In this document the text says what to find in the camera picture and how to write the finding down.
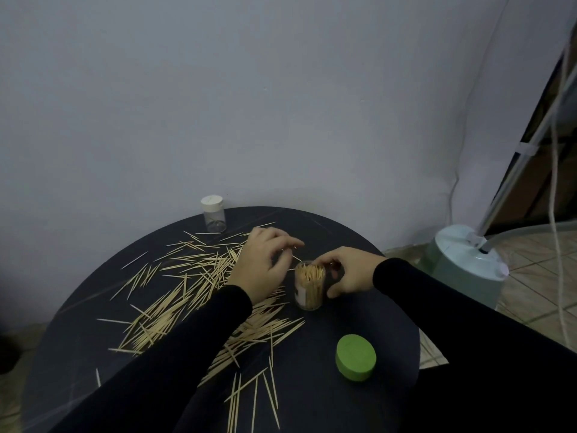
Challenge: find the person's right hand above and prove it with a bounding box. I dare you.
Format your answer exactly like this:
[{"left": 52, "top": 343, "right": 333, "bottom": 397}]
[{"left": 316, "top": 246, "right": 387, "bottom": 299}]

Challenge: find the person's left hand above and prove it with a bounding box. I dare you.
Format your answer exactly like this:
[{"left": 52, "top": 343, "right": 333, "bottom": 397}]
[{"left": 227, "top": 226, "right": 306, "bottom": 306}]

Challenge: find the clear plastic toothpick jar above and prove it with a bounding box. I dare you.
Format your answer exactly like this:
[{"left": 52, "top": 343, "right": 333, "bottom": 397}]
[{"left": 294, "top": 260, "right": 326, "bottom": 312}]

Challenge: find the person's left forearm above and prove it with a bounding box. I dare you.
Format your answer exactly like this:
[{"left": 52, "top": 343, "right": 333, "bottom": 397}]
[{"left": 49, "top": 285, "right": 253, "bottom": 433}]

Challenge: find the person's right forearm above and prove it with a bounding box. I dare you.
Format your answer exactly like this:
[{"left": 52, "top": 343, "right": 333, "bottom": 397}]
[{"left": 373, "top": 258, "right": 577, "bottom": 433}]

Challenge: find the bundle of toothpicks in jar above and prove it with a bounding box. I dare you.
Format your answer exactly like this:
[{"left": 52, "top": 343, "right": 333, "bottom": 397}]
[{"left": 296, "top": 262, "right": 325, "bottom": 308}]

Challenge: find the green round jar lid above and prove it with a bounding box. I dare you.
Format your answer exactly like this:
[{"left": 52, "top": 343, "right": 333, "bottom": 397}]
[{"left": 335, "top": 334, "right": 377, "bottom": 383}]

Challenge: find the empty clear jar white lid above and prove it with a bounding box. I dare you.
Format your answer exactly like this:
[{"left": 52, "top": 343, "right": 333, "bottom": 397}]
[{"left": 200, "top": 195, "right": 228, "bottom": 234}]

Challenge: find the pile of loose wooden toothpicks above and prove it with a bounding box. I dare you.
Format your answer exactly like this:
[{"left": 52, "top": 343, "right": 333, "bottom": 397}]
[{"left": 96, "top": 222, "right": 306, "bottom": 433}]

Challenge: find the pale green garment steamer base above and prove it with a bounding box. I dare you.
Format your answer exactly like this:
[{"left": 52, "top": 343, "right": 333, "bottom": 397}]
[{"left": 417, "top": 224, "right": 510, "bottom": 310}]

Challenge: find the metal steamer pole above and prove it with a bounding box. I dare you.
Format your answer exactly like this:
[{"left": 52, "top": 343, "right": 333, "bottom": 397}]
[{"left": 476, "top": 60, "right": 577, "bottom": 250}]

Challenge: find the thin white wall cable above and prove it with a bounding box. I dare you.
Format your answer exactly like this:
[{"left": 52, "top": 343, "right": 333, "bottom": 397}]
[{"left": 447, "top": 173, "right": 461, "bottom": 227}]

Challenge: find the white steamer hose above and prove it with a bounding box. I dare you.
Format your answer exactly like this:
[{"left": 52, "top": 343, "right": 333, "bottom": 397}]
[{"left": 548, "top": 22, "right": 577, "bottom": 352}]

